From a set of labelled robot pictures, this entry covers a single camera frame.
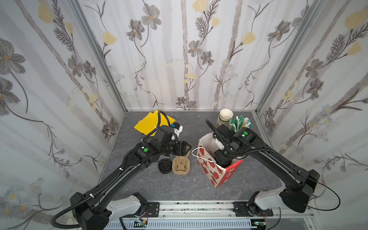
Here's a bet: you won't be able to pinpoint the brown pulp cup carrier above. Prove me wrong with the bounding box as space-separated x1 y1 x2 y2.
172 153 190 175

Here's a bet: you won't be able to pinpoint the red white paper bag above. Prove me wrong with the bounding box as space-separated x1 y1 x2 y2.
191 133 243 188

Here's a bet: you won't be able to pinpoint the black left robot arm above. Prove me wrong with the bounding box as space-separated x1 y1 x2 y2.
50 111 191 230

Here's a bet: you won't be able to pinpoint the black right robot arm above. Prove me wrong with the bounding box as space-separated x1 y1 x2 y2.
206 120 320 216

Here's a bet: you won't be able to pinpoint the stack of black lids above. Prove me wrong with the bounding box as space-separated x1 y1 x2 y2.
158 159 172 174

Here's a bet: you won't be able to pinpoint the green white wrapped straws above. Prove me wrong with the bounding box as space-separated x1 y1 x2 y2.
230 116 252 132

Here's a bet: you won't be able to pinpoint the yellow napkin stack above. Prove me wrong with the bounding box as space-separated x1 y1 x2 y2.
134 110 176 135

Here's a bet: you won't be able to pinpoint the stack of paper cups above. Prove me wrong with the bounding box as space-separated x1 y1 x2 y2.
217 109 233 127

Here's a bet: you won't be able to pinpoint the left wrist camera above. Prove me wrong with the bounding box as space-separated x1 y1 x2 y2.
171 122 183 140

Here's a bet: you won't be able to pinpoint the aluminium mounting rail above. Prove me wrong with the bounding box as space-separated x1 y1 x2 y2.
105 200 320 230

